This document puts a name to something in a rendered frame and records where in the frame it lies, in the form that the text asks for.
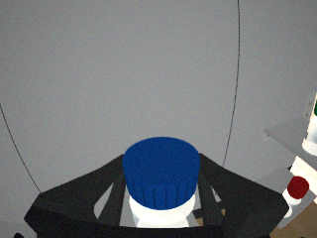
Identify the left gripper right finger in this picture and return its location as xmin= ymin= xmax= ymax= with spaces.
xmin=197 ymin=153 xmax=289 ymax=238

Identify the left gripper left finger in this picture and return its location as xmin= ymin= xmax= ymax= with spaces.
xmin=32 ymin=154 xmax=126 ymax=226

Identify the bottle with dark blue cap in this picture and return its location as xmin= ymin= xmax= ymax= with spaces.
xmin=122 ymin=137 xmax=200 ymax=228

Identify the white bottle with green cap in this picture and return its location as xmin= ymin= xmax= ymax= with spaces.
xmin=302 ymin=99 xmax=317 ymax=158

